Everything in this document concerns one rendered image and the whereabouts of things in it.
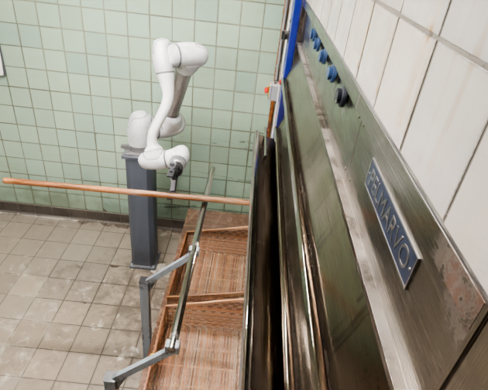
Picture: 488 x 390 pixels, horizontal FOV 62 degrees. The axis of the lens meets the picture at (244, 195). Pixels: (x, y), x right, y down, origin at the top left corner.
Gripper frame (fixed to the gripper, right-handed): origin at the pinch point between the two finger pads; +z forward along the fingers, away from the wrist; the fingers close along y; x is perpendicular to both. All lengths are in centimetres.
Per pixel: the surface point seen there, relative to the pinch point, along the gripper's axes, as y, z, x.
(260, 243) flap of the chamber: -23, 65, -43
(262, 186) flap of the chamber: -22, 27, -45
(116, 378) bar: 22, 92, 2
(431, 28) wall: -107, 126, -52
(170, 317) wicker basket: 54, 38, -7
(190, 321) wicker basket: 55, 38, -17
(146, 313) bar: 43, 46, 3
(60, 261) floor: 119, -61, 97
